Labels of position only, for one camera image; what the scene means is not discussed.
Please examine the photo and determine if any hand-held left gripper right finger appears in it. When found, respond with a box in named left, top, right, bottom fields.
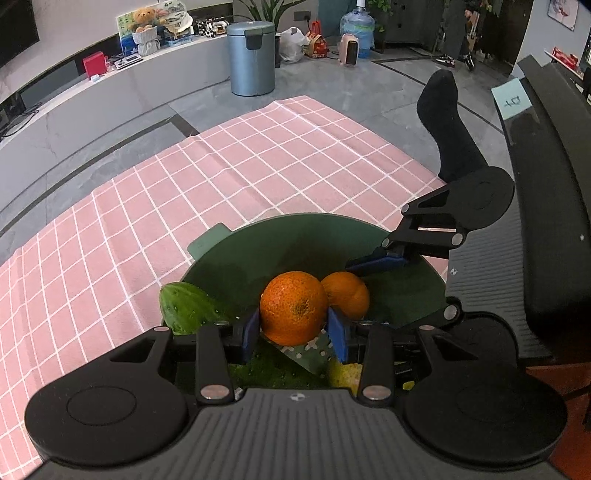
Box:
left=327, top=307, right=481, bottom=408

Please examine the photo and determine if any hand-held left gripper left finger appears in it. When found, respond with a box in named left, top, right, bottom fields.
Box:
left=108, top=308, right=262, bottom=404

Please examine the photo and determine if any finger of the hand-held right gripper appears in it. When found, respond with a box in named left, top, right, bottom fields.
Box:
left=345, top=184, right=466, bottom=278
left=369, top=299, right=465, bottom=343

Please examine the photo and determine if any small orange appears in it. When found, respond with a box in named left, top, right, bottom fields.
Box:
left=321, top=271, right=371, bottom=320

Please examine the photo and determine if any large orange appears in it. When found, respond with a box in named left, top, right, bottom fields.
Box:
left=259, top=271, right=328, bottom=347

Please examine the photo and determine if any green bowl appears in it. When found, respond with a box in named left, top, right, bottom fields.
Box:
left=179, top=213, right=448, bottom=393

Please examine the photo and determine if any green dotted packet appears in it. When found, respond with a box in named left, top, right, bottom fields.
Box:
left=276, top=330, right=336, bottom=377

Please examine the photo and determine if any yellow fruit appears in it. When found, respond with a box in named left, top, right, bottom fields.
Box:
left=329, top=360, right=363, bottom=389

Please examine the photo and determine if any green cucumber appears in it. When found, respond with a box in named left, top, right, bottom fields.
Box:
left=159, top=281, right=232, bottom=336

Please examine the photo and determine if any light blue paper note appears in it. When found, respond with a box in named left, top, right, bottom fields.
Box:
left=491, top=78, right=527, bottom=120

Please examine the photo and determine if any person's leg in black sock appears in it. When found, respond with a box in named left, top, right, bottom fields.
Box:
left=416, top=70, right=491, bottom=184

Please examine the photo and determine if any pink checked tablecloth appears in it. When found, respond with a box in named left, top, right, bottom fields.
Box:
left=0, top=95, right=450, bottom=480

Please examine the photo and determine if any red flat box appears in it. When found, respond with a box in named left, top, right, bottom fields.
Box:
left=551, top=46, right=581, bottom=71

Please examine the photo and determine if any pink space heater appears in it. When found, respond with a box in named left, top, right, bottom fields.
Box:
left=339, top=33, right=360, bottom=68

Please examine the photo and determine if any red gift bag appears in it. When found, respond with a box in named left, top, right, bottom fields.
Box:
left=305, top=20, right=330, bottom=59

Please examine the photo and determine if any white plastic bag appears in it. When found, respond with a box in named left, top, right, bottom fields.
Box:
left=278, top=27, right=310, bottom=64

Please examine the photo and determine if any blue water bottle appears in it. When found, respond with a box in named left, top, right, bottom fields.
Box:
left=340, top=0, right=376, bottom=59

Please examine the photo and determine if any grey-blue trash can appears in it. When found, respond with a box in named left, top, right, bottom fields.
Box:
left=226, top=21, right=278, bottom=97

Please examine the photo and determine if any dark cabinet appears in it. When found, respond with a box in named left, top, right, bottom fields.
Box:
left=382, top=0, right=445, bottom=48

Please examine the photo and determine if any green potted plant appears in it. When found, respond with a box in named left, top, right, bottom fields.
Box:
left=235, top=0, right=297, bottom=25

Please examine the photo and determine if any grey low cabinet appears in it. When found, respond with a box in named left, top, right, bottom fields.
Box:
left=0, top=31, right=234, bottom=155

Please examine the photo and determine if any white knitted basket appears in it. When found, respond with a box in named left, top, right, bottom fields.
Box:
left=132, top=27, right=162, bottom=57

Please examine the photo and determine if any black television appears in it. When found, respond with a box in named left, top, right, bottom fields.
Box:
left=0, top=0, right=40, bottom=69

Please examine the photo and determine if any wall poster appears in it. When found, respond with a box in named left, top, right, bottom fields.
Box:
left=547, top=0, right=579, bottom=31

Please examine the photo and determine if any black cable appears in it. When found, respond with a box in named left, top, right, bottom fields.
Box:
left=0, top=102, right=43, bottom=139

